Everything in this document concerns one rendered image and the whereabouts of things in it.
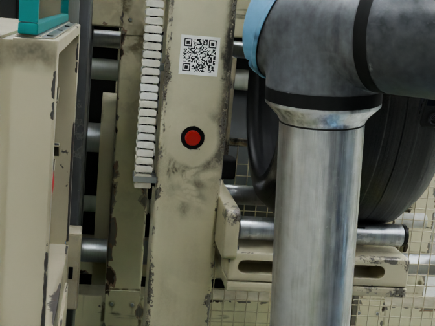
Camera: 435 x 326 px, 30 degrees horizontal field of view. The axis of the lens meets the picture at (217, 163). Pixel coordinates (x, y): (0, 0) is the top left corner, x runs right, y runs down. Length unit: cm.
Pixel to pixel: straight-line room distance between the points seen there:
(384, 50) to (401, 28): 2
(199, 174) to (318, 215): 81
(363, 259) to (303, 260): 79
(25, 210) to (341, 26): 36
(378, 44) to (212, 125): 90
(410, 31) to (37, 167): 38
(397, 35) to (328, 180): 17
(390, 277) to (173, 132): 51
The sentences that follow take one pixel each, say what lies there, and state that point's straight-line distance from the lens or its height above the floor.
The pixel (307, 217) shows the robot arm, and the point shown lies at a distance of 81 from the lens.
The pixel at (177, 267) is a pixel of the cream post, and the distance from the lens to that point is 164.
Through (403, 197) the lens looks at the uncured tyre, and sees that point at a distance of 155.
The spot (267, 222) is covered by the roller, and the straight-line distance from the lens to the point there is 157.
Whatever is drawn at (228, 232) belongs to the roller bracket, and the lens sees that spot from 151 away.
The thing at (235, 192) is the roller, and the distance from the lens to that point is 183.
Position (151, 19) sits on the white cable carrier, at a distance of 157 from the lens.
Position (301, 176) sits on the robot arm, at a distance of 80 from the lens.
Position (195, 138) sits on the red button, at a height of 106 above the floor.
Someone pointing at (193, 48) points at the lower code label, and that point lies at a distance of 156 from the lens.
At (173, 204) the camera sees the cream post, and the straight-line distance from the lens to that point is 161.
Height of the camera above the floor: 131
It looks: 11 degrees down
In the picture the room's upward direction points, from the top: 5 degrees clockwise
